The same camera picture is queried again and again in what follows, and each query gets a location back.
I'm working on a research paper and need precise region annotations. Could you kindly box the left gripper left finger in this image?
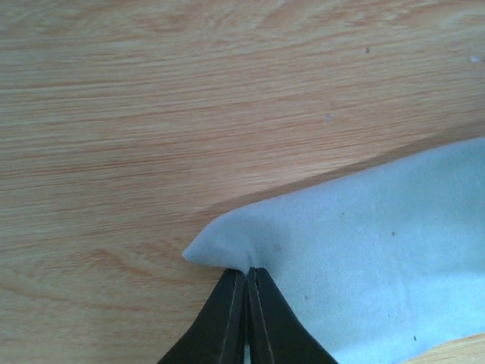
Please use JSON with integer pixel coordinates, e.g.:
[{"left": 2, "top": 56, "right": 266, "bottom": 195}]
[{"left": 159, "top": 269, "right": 246, "bottom": 364}]

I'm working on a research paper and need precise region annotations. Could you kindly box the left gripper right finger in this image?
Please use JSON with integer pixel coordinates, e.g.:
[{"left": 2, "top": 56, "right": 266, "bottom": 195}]
[{"left": 246, "top": 268, "right": 336, "bottom": 364}]

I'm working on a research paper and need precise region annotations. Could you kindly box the light blue cleaning cloth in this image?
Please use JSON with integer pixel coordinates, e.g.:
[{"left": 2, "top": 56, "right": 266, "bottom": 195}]
[{"left": 183, "top": 138, "right": 484, "bottom": 363}]

